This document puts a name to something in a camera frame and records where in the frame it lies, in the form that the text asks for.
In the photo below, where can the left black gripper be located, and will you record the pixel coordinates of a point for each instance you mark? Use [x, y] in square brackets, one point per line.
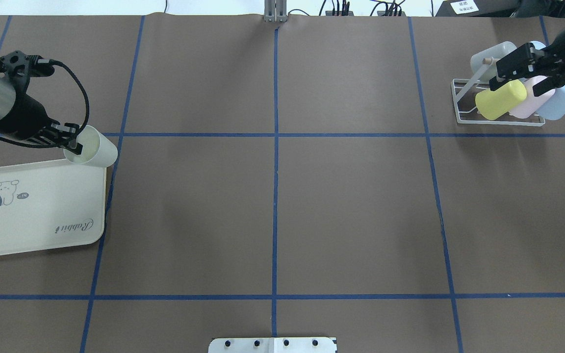
[26, 116]

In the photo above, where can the pale cream cup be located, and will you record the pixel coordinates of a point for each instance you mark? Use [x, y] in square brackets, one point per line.
[96, 150]

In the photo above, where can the pink plastic cup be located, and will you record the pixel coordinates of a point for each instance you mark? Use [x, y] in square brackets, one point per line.
[527, 107]

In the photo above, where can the yellow plastic cup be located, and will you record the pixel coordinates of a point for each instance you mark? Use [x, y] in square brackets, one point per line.
[492, 105]

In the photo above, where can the blue cup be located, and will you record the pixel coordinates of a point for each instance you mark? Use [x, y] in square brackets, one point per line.
[554, 108]
[536, 48]

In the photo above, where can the blue cup front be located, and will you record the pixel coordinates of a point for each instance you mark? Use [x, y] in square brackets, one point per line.
[536, 48]

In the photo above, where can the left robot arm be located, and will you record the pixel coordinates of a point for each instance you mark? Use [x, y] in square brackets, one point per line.
[8, 97]

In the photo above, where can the white plastic tray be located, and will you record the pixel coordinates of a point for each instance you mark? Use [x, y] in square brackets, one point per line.
[51, 204]

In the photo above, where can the black power strip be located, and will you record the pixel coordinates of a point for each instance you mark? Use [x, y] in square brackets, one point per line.
[360, 8]

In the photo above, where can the white wire cup rack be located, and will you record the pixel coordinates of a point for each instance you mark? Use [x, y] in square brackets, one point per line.
[463, 97]

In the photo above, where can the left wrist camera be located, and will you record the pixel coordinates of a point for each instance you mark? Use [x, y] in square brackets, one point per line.
[19, 68]

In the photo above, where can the aluminium frame post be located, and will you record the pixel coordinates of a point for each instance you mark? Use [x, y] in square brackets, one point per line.
[275, 11]

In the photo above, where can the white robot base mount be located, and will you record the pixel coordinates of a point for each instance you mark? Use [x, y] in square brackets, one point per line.
[274, 345]

